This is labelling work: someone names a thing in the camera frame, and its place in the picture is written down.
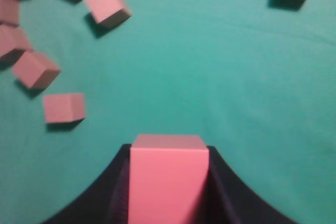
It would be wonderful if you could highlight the green cloth backdrop and cover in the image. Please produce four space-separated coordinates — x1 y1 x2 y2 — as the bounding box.
1 0 335 223

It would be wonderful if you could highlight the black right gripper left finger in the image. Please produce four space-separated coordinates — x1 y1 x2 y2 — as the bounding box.
44 144 131 223

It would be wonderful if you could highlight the pink foam cube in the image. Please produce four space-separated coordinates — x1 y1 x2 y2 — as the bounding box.
12 51 61 90
84 0 132 28
1 24 33 63
128 134 209 223
0 0 19 27
43 93 86 124

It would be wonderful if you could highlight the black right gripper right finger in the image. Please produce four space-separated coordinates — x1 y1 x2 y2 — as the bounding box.
203 146 295 224

